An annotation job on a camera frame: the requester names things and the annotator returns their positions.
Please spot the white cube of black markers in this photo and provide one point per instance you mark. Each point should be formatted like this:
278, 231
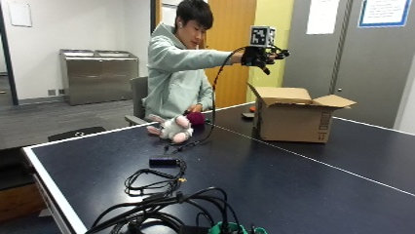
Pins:
261, 35

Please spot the brown wooden door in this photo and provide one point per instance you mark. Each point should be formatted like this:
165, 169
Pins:
233, 42

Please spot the white paper sheet on partition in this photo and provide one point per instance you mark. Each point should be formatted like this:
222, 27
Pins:
322, 16

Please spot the small orange object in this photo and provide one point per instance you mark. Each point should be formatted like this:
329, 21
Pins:
252, 109

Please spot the flat black object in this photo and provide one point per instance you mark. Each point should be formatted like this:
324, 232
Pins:
248, 115

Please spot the open brown cardboard box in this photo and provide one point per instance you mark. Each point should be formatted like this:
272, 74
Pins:
294, 120

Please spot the person in pale green hoodie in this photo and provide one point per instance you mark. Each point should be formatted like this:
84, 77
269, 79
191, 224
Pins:
175, 74

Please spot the blue framed notice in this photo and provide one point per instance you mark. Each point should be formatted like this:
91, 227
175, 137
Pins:
385, 12

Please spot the maroon plush ball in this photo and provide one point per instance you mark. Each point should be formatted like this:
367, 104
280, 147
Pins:
197, 118

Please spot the white and pink plush toy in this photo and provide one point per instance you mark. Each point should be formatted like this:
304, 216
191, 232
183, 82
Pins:
175, 128

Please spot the grey office chair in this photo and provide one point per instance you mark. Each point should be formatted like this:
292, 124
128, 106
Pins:
139, 94

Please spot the stainless steel waste bin cabinet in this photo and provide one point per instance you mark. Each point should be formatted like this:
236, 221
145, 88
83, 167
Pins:
99, 78

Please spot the small black box device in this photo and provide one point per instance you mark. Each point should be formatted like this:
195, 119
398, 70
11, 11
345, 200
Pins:
163, 161

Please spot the black stool seat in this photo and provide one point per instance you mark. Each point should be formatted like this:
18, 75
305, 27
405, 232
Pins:
77, 133

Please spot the green plastic object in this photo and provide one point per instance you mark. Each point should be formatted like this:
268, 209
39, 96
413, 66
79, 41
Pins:
229, 228

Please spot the brown wooden cabinet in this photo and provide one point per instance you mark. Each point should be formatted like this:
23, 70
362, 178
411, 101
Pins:
19, 203

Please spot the white paper sheet on wall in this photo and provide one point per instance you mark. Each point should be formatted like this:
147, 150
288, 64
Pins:
20, 13

